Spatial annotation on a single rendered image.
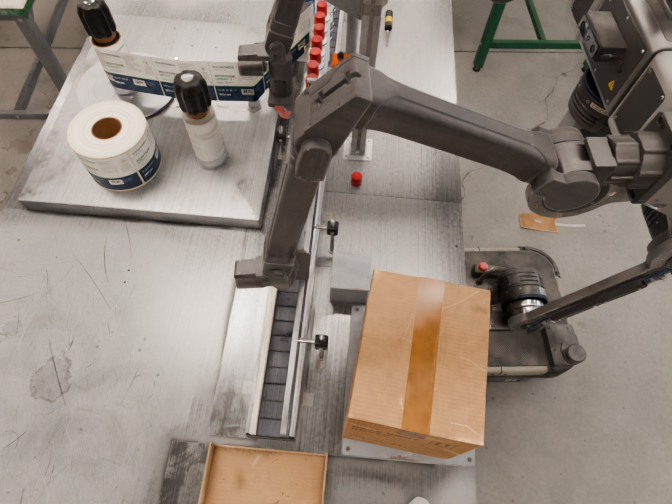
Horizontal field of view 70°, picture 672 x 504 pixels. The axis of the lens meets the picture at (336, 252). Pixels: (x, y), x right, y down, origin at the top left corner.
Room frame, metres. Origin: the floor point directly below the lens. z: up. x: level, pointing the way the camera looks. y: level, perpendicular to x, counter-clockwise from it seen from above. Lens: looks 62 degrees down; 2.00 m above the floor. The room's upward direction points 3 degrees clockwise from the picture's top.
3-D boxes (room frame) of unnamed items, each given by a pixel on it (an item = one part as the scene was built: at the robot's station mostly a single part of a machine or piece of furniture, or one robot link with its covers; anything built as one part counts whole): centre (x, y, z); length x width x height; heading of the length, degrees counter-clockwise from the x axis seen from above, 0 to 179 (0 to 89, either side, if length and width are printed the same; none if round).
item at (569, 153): (0.47, -0.35, 1.43); 0.10 x 0.05 x 0.09; 94
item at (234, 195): (1.09, 0.54, 0.86); 0.80 x 0.67 x 0.05; 178
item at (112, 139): (0.85, 0.62, 0.95); 0.20 x 0.20 x 0.14
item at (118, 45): (1.15, 0.69, 1.04); 0.09 x 0.09 x 0.29
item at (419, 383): (0.27, -0.18, 0.99); 0.30 x 0.24 x 0.27; 172
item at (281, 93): (0.94, 0.16, 1.13); 0.10 x 0.07 x 0.07; 179
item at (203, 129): (0.89, 0.38, 1.03); 0.09 x 0.09 x 0.30
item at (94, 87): (1.15, 0.69, 0.89); 0.31 x 0.31 x 0.01
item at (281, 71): (0.94, 0.17, 1.19); 0.07 x 0.06 x 0.07; 94
